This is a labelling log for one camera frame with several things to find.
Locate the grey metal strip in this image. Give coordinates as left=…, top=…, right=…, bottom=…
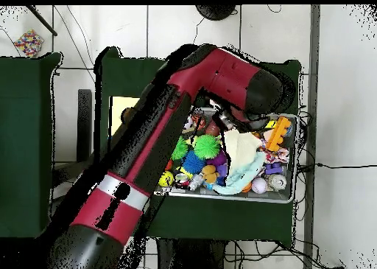
left=303, top=4, right=322, bottom=269

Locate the green spiky ball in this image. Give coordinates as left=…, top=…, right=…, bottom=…
left=172, top=136, right=189, bottom=161

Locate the mint green cloth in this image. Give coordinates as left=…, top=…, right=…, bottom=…
left=211, top=150, right=267, bottom=196

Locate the wooden box with three holes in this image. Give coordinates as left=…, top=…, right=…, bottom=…
left=109, top=96, right=142, bottom=131

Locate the colourful patterned packet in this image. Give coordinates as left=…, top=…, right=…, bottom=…
left=13, top=29, right=45, bottom=59

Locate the green furry googly-eyed toy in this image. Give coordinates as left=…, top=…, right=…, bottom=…
left=194, top=134, right=222, bottom=161

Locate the clear mesh bin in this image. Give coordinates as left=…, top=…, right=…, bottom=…
left=152, top=106, right=298, bottom=205

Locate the crushed silver can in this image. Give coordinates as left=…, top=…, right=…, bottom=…
left=267, top=174, right=288, bottom=192

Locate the orange toy brick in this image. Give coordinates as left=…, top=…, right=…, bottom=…
left=263, top=116, right=294, bottom=152

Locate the dark green side table cloth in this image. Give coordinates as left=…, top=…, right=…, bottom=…
left=0, top=52, right=65, bottom=242

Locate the black rod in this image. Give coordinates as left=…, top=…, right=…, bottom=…
left=26, top=5, right=58, bottom=37

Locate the yellow smiley ball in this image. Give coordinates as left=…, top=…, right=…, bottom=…
left=158, top=171, right=175, bottom=188

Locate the black round base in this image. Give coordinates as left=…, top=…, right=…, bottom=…
left=195, top=4, right=236, bottom=21

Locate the large blue spiky ball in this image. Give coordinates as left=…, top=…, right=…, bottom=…
left=181, top=150, right=207, bottom=175

